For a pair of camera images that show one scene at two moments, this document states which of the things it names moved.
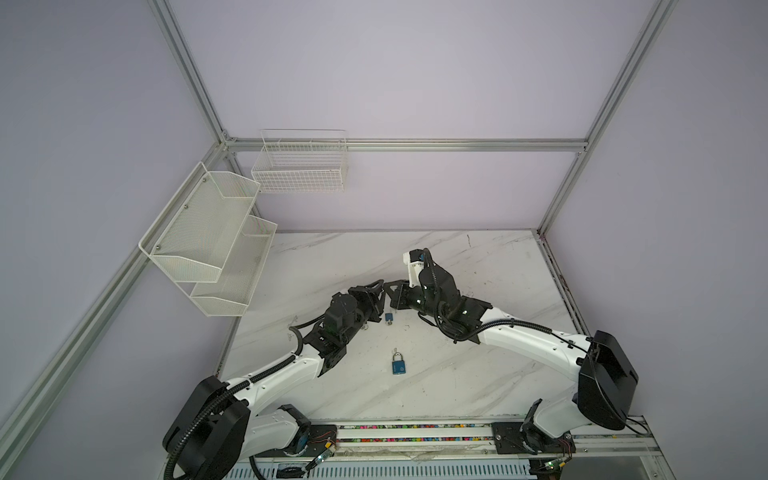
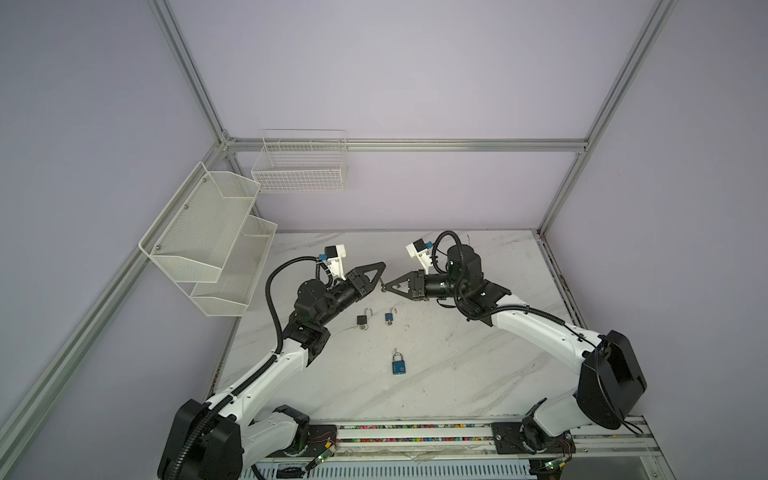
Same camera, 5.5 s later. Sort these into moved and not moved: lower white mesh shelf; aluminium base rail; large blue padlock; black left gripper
Moved: black left gripper
Not moved: large blue padlock; aluminium base rail; lower white mesh shelf
